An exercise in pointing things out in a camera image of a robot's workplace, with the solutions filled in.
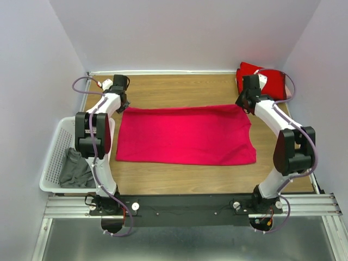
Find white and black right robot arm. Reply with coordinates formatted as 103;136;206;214
236;73;318;213

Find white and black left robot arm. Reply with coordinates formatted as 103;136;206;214
72;74;131;215

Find folded light pink t shirt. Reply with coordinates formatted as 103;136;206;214
284;85;293;100

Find white plastic laundry basket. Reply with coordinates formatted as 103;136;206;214
39;116;96;194

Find grey t shirt in basket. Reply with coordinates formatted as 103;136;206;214
59;147;96;189

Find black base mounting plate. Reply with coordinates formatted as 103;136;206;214
85;194;283;231

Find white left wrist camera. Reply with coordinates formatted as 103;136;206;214
97;79;113;90

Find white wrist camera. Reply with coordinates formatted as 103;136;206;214
257;73;268;90
97;79;113;90

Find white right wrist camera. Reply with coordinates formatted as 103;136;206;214
257;73;268;90

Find aluminium frame rail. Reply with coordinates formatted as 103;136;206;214
44;194;342;219

